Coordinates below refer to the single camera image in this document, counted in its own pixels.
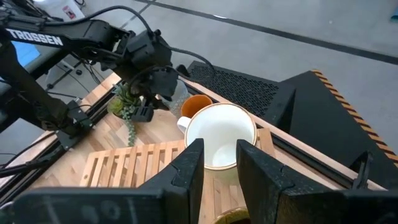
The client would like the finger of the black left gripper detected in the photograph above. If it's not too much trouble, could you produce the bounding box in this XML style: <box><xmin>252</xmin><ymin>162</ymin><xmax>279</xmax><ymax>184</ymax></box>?
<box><xmin>152</xmin><ymin>94</ymin><xmax>170</xmax><ymax>111</ymax></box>
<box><xmin>132</xmin><ymin>105</ymin><xmax>155</xmax><ymax>123</ymax></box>

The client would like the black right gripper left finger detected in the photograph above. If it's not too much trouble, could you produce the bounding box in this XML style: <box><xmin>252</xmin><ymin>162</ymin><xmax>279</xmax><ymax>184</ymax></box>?
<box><xmin>138</xmin><ymin>138</ymin><xmax>205</xmax><ymax>224</ymax></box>

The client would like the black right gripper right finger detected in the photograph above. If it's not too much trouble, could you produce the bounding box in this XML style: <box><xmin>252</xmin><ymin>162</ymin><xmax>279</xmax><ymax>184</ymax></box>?
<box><xmin>236</xmin><ymin>139</ymin><xmax>326</xmax><ymax>224</ymax></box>

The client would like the grey geometric patterned mug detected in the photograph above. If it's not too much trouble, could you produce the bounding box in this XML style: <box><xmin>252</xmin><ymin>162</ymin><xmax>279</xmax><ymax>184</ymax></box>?
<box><xmin>161</xmin><ymin>79</ymin><xmax>190</xmax><ymax>119</ymax></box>

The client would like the orange mug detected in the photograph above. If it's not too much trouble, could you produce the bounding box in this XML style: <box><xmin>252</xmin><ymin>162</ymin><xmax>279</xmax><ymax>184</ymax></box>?
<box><xmin>180</xmin><ymin>94</ymin><xmax>214</xmax><ymax>119</ymax></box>

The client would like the white mug with gold rim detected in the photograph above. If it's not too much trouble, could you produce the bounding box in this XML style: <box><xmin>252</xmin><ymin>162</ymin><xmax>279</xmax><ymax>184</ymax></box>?
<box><xmin>176</xmin><ymin>102</ymin><xmax>258</xmax><ymax>171</ymax></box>

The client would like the succulent plant in black pot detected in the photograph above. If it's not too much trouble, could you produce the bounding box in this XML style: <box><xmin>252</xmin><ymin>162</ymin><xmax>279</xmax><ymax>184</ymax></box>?
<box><xmin>107</xmin><ymin>83</ymin><xmax>144</xmax><ymax>147</ymax></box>

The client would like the slatted wooden shelf riser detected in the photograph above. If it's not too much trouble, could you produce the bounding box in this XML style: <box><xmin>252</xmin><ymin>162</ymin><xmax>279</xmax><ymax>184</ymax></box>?
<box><xmin>79</xmin><ymin>127</ymin><xmax>276</xmax><ymax>224</ymax></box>

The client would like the black perforated metal cabinet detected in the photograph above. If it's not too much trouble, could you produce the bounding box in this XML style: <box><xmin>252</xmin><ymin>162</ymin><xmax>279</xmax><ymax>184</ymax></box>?
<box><xmin>176</xmin><ymin>60</ymin><xmax>297</xmax><ymax>125</ymax></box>

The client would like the black ramp with hazard stripe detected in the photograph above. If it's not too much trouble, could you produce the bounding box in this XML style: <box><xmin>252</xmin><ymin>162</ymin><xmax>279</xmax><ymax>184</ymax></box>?
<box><xmin>264</xmin><ymin>68</ymin><xmax>398</xmax><ymax>190</ymax></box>

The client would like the white plastic bin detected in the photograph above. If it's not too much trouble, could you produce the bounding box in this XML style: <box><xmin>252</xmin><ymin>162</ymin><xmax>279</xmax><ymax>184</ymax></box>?
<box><xmin>32</xmin><ymin>0</ymin><xmax>85</xmax><ymax>22</ymax></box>

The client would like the blue panel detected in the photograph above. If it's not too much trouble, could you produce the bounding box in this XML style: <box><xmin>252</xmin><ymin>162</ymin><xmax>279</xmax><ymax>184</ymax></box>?
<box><xmin>11</xmin><ymin>41</ymin><xmax>41</xmax><ymax>68</ymax></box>

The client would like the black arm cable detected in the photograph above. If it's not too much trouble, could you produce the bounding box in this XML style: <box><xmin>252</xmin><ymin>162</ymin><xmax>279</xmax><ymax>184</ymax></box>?
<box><xmin>43</xmin><ymin>5</ymin><xmax>155</xmax><ymax>34</ymax></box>
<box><xmin>169</xmin><ymin>46</ymin><xmax>217</xmax><ymax>75</ymax></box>

